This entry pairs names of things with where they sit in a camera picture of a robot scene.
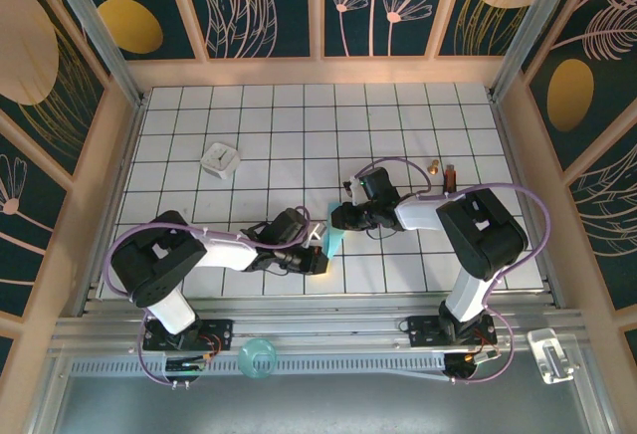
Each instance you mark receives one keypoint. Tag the light blue paper sheet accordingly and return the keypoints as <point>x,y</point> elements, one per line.
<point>334,242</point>

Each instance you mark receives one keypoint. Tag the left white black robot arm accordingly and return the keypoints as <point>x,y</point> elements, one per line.
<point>226,255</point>

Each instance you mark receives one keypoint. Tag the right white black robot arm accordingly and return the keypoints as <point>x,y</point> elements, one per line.
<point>418,212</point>

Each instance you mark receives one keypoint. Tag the white square clock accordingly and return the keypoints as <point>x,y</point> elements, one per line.
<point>220,159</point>

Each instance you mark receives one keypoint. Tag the small brass knob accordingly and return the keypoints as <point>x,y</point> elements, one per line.
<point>432,167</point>

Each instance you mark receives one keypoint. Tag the clear acrylic holder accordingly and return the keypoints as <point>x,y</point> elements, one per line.
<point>552,354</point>

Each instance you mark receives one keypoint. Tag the aluminium frame rail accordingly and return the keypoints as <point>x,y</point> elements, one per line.
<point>323,327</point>

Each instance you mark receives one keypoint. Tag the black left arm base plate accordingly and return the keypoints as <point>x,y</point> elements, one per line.
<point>221,334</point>

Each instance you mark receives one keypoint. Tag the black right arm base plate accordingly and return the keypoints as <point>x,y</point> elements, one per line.
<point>423,332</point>

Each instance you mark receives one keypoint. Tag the aluminium table side rail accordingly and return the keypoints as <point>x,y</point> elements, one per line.
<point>513,155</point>
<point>125,155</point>

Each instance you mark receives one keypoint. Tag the aluminium corner post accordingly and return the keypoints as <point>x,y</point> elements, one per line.
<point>85,16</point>
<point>542,16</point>

